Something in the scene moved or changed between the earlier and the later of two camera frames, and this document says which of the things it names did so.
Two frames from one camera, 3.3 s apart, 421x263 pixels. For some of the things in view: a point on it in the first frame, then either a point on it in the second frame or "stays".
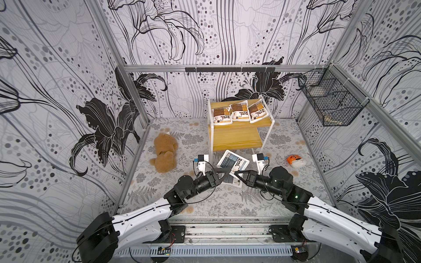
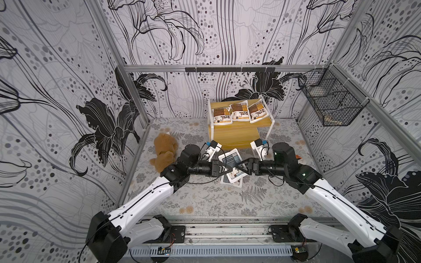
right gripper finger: [243, 172] → [243, 164]
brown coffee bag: [222, 116] stays
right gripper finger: [245, 182] → [247, 172]
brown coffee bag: [240, 111] stays
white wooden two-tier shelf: [239, 135] stays
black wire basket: [336, 101] stays
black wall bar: [230, 69] stays
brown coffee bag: [257, 111] stays
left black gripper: [211, 178] → [215, 164]
